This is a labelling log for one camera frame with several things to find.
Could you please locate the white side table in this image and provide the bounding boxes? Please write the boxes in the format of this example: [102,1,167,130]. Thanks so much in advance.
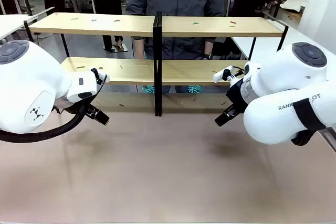
[0,7,55,41]
[232,36,289,61]

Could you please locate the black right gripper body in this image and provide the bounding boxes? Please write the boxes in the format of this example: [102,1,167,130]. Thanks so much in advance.
[226,79,248,110]

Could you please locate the wooden shelf unit black frame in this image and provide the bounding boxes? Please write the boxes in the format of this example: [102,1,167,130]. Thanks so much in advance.
[156,11,290,117]
[23,11,160,118]

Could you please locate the black strap on arm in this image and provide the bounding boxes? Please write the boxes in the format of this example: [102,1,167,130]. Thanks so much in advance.
[292,98,327,132]

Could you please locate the person's left forearm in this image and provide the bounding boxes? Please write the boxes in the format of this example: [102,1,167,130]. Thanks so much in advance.
[204,40,214,56]

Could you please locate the thin black camera cable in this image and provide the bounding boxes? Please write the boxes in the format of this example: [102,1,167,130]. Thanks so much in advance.
[230,65,246,77]

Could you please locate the shiny metal floor plate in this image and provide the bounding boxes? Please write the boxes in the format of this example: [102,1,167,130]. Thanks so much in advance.
[110,42,129,53]

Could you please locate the black cable bundle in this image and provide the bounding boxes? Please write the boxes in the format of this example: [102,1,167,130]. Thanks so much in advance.
[290,129,317,146]

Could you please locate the black sleeved arm cable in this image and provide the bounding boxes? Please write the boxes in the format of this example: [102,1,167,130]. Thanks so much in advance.
[0,74,108,143]

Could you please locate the person's right forearm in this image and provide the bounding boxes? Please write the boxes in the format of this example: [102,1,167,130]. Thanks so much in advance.
[133,37,145,60]

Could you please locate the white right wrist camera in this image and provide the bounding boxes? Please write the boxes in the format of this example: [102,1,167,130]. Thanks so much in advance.
[212,66,235,84]

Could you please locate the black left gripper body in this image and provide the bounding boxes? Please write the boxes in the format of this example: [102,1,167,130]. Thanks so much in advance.
[83,102,99,117]

